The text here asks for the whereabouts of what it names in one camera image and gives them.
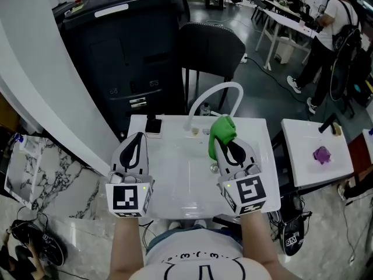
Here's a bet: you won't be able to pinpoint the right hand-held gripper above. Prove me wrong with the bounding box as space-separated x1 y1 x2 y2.
213 139 268 217

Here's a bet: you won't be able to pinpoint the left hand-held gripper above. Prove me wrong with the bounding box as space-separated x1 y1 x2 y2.
105 131 155 219

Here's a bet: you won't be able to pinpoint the green cloth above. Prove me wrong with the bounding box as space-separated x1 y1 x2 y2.
208 115 237 160

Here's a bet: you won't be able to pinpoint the person's right forearm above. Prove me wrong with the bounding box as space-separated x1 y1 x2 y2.
238 213 292 280

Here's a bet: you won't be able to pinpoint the person's left forearm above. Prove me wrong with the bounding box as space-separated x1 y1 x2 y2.
108 216 146 280

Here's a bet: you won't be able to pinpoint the purple cloth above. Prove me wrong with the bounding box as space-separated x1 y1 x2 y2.
312 146 332 165

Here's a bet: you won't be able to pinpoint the large white sink basin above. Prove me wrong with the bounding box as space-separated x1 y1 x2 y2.
122 114 281 219

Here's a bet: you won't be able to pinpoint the black battery pack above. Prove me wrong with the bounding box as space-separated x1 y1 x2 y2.
212 214 242 226

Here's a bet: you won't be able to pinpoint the white curved faucet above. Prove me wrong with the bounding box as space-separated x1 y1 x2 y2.
184 82 244 132

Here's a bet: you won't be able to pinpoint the marble pattern cabinet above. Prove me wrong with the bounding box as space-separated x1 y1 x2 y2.
4 134 103 218

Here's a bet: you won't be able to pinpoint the person's blue jeans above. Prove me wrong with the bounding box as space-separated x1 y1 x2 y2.
146 223 243 253

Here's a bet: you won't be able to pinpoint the black round device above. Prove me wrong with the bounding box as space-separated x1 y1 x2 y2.
276 213 307 257
10 219 69 267

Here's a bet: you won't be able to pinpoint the person's white printed shirt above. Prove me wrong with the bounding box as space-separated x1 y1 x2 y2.
133 229 280 280

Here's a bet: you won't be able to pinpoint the dark grey machine cabinet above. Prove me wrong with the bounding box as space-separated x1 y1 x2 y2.
52 0 190 142

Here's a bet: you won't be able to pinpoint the dark grey chair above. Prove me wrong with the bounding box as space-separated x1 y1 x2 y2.
179 22 246 110

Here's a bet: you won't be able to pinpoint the white waste bin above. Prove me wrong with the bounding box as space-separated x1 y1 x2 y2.
275 36 295 64

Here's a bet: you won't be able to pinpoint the brown wooden cabinet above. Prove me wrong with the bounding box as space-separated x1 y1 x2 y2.
348 134 373 186

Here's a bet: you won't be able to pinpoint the white long table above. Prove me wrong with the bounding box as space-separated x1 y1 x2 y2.
255 9 318 69

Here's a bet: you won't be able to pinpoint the black power cable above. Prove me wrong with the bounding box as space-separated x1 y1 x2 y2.
247 57 292 88

